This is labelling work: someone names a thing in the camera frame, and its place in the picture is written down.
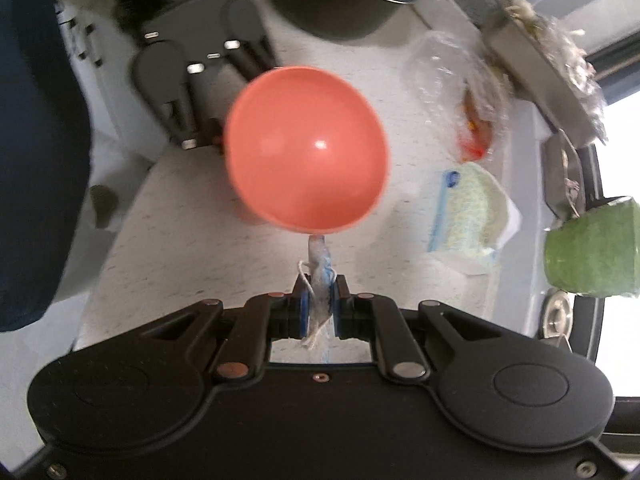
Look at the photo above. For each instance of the orange footed bowl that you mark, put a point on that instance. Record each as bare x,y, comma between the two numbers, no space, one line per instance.
305,150

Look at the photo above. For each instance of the black cooking pot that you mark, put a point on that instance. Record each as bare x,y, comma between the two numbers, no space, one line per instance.
345,0

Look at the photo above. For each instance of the tissue pack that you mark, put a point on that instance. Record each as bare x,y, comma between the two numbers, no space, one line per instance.
475,215

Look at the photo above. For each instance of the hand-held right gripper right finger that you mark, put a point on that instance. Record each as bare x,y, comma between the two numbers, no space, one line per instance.
340,312

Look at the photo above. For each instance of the green vase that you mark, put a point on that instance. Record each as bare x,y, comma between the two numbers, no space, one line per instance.
595,255

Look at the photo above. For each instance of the large steel tray with food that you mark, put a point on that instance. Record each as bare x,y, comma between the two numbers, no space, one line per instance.
545,60

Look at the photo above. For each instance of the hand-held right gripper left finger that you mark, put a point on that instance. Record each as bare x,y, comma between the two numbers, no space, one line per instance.
303,312

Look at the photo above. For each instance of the clear plastic bag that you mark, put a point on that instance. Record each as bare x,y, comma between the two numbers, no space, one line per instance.
460,90

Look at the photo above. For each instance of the small steel tray with items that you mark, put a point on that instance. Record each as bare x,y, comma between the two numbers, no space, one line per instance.
562,175

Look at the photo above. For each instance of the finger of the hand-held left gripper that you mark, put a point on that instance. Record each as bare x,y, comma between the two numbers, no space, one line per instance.
247,35
167,85

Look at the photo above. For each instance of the person's dark blue clothing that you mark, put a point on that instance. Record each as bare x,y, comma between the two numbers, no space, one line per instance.
35,135

